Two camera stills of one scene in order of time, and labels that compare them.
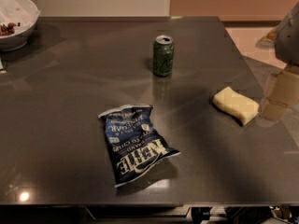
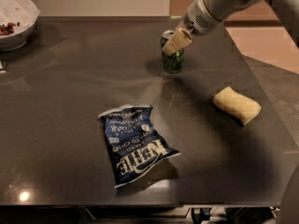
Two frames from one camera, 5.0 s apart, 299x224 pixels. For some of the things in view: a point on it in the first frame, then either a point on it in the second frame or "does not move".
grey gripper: x=288 y=42 to x=196 y=21
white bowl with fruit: x=19 y=16 does not move
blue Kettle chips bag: x=134 y=145 does not move
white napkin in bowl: x=17 y=10 does not move
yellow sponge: x=242 y=107 does not move
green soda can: x=163 y=54 to x=173 y=63
